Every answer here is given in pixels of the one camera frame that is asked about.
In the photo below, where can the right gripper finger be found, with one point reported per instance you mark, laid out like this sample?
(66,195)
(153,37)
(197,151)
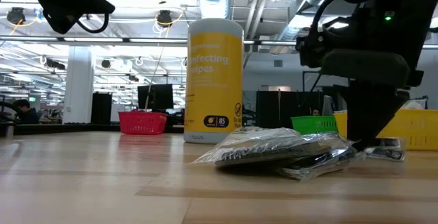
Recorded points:
(369,114)

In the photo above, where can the silver nail clipper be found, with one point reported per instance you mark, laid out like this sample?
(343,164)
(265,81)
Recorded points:
(385,154)

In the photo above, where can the white vanity pack bag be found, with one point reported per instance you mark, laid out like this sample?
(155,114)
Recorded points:
(412,105)

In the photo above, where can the black item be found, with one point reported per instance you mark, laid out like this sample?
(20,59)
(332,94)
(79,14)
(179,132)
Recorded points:
(267,153)

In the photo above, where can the yellow plastic basket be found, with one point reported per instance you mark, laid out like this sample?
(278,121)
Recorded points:
(421,128)

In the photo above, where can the person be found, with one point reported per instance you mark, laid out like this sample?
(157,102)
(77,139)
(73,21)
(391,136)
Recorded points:
(315,112)
(27,114)

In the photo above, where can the green plastic basket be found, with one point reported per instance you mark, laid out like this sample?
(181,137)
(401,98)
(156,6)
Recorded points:
(311,124)

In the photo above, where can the white pillar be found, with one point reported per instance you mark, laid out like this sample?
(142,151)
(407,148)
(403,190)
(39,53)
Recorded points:
(78,87)

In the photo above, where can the black partition panel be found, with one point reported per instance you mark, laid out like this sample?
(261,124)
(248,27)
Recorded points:
(277,109)

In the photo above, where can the black cabinet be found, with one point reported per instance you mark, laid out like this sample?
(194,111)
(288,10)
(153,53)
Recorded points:
(101,109)

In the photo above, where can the black background monitor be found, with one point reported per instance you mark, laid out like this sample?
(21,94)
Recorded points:
(155,96)

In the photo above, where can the red plastic basket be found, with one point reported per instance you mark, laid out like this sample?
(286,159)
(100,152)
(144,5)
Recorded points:
(143,123)

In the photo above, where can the yellow disinfecting wipes canister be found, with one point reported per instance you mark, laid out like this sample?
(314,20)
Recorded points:
(214,97)

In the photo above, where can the silver slanted ceiling duct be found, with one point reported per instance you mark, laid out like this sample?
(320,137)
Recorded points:
(297,1)

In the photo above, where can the black aluminium table frame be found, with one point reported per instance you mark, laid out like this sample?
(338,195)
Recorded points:
(68,128)

